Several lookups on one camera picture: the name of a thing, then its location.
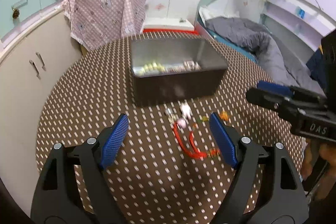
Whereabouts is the red cord bracelet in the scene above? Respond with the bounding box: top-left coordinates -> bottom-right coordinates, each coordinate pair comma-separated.
171,120 -> 221,160

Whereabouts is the pink cat charm keychain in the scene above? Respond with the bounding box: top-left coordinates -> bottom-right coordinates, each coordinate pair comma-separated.
180,103 -> 192,120

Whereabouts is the pale green bead bracelet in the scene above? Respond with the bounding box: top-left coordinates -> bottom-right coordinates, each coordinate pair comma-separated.
136,62 -> 168,76

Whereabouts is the person's right hand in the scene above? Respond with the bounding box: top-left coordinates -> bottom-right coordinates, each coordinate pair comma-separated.
300,138 -> 335,201

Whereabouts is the grey duvet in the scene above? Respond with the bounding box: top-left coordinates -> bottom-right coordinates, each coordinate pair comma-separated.
205,16 -> 325,95

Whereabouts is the orange amber pendant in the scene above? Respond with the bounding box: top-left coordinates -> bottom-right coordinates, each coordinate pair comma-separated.
219,111 -> 230,122

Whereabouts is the teal bed sheet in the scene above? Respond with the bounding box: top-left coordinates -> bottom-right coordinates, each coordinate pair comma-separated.
208,30 -> 257,64

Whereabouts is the blue bottle on shelf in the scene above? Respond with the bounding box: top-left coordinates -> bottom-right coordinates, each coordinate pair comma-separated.
298,9 -> 305,19

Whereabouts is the dark metal storage box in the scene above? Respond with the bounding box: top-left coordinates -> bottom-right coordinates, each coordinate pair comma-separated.
130,38 -> 228,106

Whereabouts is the brown polka dot tablecloth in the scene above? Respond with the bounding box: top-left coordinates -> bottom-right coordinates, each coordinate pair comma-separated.
36,36 -> 303,223

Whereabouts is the red and white storage bench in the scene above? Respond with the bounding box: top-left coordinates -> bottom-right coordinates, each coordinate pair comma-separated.
143,18 -> 195,33

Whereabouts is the cream low cabinet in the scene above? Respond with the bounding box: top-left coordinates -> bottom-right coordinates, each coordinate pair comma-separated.
1,9 -> 81,214

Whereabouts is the pink checkered bear cloth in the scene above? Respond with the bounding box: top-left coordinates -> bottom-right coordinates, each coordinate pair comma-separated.
62,0 -> 148,51

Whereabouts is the pinecone drawer ornament left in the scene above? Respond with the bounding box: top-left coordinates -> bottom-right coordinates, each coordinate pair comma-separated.
12,8 -> 20,20

